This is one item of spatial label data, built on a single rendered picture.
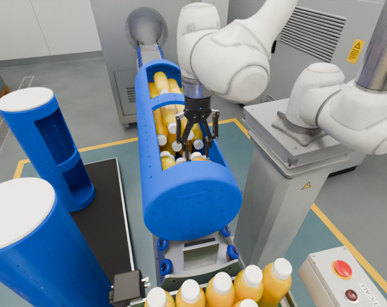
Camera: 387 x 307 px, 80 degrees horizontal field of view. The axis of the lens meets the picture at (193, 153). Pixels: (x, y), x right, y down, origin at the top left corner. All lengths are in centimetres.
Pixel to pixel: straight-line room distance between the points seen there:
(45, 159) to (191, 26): 132
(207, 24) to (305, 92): 50
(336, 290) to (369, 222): 180
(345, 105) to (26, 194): 105
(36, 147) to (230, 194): 126
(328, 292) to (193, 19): 66
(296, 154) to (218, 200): 42
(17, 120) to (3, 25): 426
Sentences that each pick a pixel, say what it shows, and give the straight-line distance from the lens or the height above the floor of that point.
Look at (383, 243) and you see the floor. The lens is 234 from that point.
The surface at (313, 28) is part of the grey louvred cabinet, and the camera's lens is 230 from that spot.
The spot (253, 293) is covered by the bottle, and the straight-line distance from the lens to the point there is 62.
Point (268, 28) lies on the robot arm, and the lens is 49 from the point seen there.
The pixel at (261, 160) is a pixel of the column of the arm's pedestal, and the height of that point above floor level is 91.
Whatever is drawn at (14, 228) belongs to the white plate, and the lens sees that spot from 88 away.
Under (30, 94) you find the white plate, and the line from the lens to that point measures 166.
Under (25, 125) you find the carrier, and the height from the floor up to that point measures 94.
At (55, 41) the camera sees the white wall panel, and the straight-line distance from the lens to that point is 561.
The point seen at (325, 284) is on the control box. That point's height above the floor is 109.
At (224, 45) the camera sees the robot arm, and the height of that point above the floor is 152.
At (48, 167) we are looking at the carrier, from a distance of 172.
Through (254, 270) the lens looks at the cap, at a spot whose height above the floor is 110.
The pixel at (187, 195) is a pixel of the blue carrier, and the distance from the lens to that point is 60.
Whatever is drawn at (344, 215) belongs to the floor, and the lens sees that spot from 235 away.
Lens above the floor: 164
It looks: 41 degrees down
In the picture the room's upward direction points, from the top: straight up
